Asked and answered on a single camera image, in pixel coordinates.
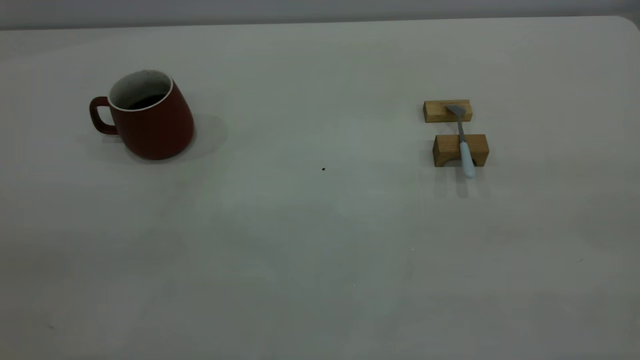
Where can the red ceramic mug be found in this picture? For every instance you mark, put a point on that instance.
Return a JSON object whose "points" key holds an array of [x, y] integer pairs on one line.
{"points": [[155, 130]]}

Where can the arched wooden block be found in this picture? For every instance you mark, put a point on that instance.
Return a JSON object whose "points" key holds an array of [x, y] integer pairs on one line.
{"points": [[446, 146]]}

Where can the flat rectangular wooden block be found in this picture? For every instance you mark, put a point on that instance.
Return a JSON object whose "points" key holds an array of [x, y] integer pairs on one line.
{"points": [[435, 111]]}

